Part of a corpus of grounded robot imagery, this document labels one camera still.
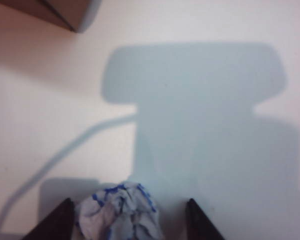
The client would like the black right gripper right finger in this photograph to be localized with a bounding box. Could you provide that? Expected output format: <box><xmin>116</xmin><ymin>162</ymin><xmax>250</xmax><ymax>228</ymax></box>
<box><xmin>186</xmin><ymin>197</ymin><xmax>226</xmax><ymax>240</ymax></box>

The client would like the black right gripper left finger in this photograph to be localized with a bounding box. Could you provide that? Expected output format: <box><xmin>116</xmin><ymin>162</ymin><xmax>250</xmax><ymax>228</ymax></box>
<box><xmin>21</xmin><ymin>197</ymin><xmax>75</xmax><ymax>240</ymax></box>

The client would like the white blue cloth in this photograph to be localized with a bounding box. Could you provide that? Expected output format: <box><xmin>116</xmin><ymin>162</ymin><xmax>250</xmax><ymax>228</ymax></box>
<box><xmin>76</xmin><ymin>181</ymin><xmax>165</xmax><ymax>240</ymax></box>

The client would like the open brown cardboard box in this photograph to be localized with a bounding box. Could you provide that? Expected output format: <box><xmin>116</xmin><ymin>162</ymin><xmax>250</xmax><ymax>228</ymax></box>
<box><xmin>0</xmin><ymin>0</ymin><xmax>91</xmax><ymax>34</ymax></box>

